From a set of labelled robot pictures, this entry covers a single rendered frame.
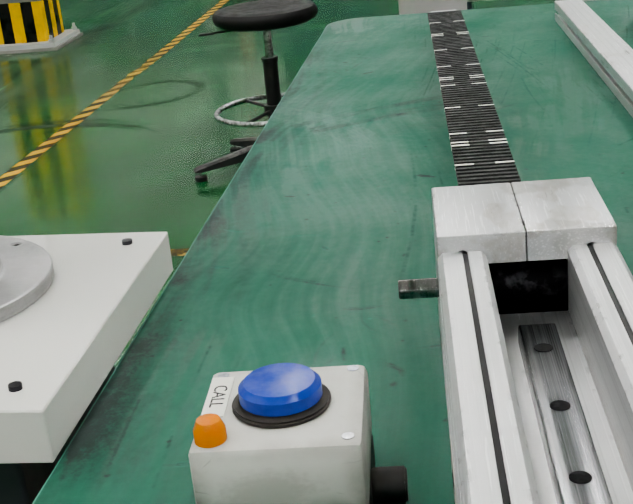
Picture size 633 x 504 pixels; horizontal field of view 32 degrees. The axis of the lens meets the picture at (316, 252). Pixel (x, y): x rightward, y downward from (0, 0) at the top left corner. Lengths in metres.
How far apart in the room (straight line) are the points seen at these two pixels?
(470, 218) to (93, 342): 0.24
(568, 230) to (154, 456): 0.26
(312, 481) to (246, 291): 0.33
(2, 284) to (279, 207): 0.31
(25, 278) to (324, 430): 0.34
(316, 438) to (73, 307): 0.29
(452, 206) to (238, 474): 0.24
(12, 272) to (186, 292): 0.13
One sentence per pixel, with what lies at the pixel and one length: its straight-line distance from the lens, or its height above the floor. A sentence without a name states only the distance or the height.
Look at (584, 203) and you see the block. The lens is 0.67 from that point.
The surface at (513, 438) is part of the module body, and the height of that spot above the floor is 0.86.
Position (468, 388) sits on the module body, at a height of 0.86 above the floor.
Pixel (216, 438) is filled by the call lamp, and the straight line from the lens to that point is 0.51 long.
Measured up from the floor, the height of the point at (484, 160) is 0.81.
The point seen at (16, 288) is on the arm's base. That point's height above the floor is 0.82.
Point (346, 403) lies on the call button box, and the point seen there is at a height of 0.84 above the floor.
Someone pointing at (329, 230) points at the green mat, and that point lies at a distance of 0.93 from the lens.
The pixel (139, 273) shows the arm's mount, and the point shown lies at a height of 0.81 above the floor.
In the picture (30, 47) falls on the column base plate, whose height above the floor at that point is 0.03.
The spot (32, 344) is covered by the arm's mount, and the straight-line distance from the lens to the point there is 0.71.
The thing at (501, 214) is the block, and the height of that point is 0.87.
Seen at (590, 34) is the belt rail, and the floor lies 0.81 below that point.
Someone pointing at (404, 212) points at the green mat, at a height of 0.78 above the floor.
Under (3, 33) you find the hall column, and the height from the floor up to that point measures 0.11.
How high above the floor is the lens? 1.10
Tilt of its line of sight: 21 degrees down
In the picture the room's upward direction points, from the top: 6 degrees counter-clockwise
